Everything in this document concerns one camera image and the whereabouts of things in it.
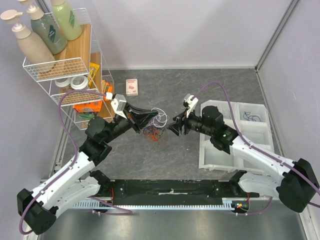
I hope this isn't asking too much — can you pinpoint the white compartment organizer tray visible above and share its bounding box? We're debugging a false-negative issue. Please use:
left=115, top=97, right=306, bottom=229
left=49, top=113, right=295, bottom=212
left=199, top=100, right=275, bottom=175

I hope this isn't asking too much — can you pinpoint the beige pump bottle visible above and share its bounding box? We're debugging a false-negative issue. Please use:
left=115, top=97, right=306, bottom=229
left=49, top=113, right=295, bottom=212
left=0, top=9, right=55, bottom=73

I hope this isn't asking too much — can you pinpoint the orange box on shelf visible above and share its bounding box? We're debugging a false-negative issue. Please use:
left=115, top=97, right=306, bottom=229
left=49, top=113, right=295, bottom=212
left=101, top=80, right=113, bottom=101

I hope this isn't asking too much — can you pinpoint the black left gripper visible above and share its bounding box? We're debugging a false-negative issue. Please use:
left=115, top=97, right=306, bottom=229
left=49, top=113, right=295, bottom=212
left=103, top=102, right=159, bottom=143

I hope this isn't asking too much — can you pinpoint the white wire shelf rack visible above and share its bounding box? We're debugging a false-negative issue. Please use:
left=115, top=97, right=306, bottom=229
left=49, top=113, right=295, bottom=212
left=22, top=8, right=115, bottom=130

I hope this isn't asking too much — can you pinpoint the white and red small box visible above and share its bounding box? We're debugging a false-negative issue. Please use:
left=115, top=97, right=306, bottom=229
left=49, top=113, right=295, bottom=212
left=125, top=78, right=139, bottom=97

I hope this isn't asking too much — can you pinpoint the blue thin cable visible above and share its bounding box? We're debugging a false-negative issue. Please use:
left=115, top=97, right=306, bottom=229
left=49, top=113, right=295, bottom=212
left=242, top=110, right=262, bottom=123

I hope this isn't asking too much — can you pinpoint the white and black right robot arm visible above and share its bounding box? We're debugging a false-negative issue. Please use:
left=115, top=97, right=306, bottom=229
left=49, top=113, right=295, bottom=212
left=167, top=105, right=320, bottom=213

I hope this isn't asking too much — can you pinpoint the dark green pump bottle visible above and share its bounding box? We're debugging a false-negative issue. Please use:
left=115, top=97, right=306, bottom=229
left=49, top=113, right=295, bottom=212
left=18, top=0, right=68, bottom=55

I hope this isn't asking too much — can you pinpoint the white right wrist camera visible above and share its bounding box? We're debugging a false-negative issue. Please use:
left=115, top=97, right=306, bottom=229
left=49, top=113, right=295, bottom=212
left=183, top=93, right=199, bottom=118

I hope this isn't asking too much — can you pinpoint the yellow snack packet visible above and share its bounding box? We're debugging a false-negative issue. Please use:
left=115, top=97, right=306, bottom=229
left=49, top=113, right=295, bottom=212
left=87, top=62, right=100, bottom=86

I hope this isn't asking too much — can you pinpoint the slotted white cable duct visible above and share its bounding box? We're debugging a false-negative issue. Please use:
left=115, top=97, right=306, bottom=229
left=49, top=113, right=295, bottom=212
left=72, top=197, right=251, bottom=210

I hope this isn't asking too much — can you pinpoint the light green bottle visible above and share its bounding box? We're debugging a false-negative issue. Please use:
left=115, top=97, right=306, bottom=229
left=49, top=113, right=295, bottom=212
left=51, top=0, right=82, bottom=41

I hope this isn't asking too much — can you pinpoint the green box on shelf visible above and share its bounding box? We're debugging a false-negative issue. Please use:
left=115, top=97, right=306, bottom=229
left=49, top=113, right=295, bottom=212
left=78, top=112, right=97, bottom=121

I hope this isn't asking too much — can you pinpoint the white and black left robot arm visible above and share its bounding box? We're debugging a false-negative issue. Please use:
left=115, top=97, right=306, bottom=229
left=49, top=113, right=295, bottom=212
left=17, top=103, right=158, bottom=235

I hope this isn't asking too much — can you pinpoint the orange flat package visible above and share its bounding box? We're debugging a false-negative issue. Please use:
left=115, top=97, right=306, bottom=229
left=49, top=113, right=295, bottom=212
left=73, top=100, right=103, bottom=113

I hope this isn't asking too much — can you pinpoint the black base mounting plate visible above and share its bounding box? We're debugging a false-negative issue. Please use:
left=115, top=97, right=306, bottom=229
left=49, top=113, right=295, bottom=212
left=95, top=179, right=259, bottom=202

